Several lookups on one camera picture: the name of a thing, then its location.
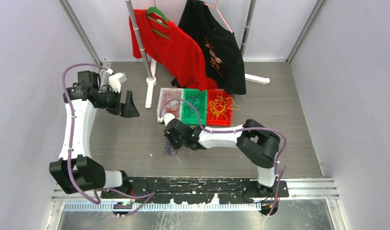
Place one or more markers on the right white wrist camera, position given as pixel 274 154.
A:
pixel 165 119

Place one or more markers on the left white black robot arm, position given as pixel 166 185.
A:
pixel 75 166

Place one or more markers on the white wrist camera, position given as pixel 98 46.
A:
pixel 116 81
pixel 165 119

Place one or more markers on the metal clothes rack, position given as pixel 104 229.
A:
pixel 150 67

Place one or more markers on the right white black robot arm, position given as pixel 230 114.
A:
pixel 261 145

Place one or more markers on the pink clothes hanger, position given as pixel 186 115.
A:
pixel 216 7

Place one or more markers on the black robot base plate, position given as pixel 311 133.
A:
pixel 192 190

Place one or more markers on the red plastic bin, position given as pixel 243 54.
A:
pixel 219 108

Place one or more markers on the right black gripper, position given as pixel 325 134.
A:
pixel 176 145

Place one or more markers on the white plastic bin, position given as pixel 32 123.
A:
pixel 169 102

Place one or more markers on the red t-shirt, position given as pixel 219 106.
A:
pixel 175 50

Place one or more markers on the green clothes hanger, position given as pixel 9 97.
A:
pixel 162 20

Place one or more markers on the green plastic bin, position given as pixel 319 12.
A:
pixel 198 99

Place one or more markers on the black printed t-shirt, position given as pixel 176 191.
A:
pixel 224 65

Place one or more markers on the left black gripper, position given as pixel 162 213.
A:
pixel 128 109

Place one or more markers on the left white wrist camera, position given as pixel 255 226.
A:
pixel 116 81

